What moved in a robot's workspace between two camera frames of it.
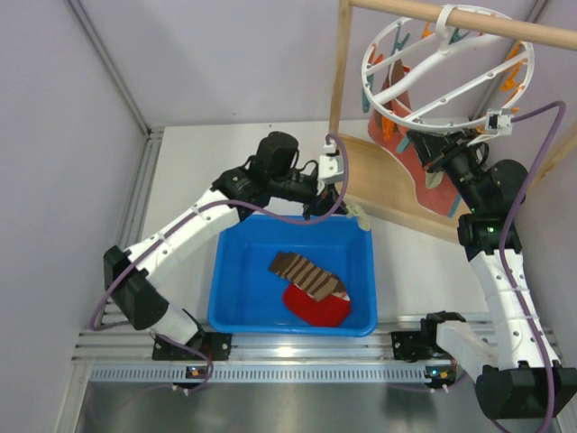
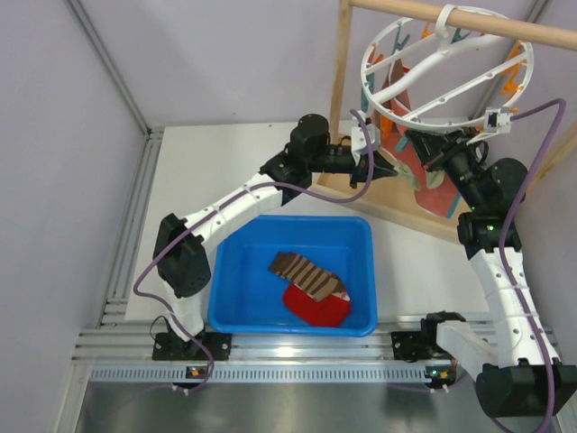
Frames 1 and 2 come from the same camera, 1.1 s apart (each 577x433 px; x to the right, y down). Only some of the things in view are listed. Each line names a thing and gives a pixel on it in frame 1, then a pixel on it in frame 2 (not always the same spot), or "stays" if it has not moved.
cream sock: [433, 179] stays
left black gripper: [328, 203] to [371, 166]
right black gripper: [435, 150] stays
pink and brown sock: [390, 124] stays
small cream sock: [355, 208] to [404, 170]
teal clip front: [403, 144] stays
